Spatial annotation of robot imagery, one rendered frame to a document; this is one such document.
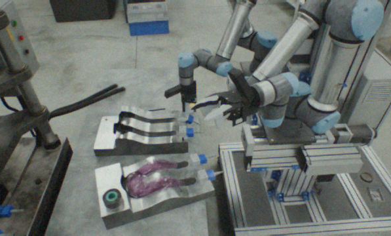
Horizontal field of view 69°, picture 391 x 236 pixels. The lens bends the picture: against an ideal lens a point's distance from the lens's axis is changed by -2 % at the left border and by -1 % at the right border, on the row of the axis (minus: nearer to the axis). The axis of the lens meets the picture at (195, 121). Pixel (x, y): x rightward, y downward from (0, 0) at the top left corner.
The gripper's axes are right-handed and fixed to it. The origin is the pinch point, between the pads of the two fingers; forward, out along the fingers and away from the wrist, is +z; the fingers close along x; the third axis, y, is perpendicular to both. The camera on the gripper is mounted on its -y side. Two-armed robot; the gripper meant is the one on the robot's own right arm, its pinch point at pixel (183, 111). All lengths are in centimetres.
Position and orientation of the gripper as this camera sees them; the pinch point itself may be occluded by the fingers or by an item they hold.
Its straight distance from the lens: 160.8
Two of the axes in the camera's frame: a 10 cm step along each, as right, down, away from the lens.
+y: 10.0, -0.4, 0.4
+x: -0.5, -6.7, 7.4
